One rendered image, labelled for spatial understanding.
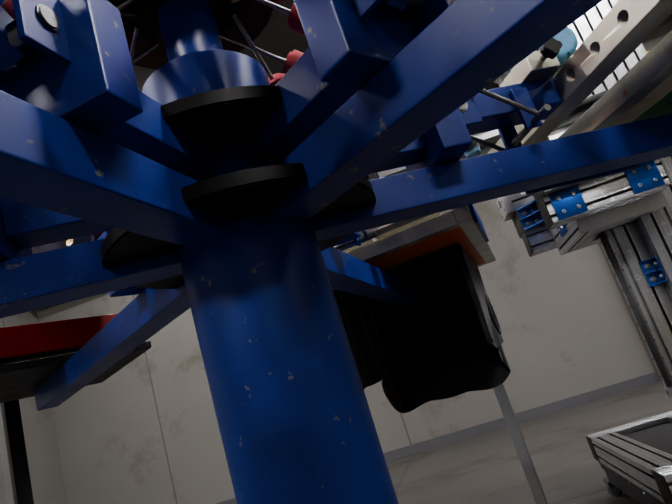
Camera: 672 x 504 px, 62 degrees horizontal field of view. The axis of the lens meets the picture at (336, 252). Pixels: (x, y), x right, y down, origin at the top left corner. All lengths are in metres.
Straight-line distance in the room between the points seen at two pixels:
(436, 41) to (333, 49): 0.10
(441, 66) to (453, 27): 0.03
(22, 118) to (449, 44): 0.37
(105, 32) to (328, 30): 0.21
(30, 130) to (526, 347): 5.19
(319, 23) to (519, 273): 5.06
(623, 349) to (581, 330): 0.38
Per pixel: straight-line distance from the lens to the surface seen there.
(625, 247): 2.07
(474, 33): 0.53
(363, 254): 1.46
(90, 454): 6.68
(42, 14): 0.57
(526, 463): 2.36
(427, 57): 0.56
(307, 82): 0.68
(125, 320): 1.19
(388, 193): 0.85
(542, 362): 5.51
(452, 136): 0.87
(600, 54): 0.99
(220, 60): 0.86
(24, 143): 0.50
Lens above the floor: 0.62
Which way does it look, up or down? 15 degrees up
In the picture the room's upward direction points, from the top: 17 degrees counter-clockwise
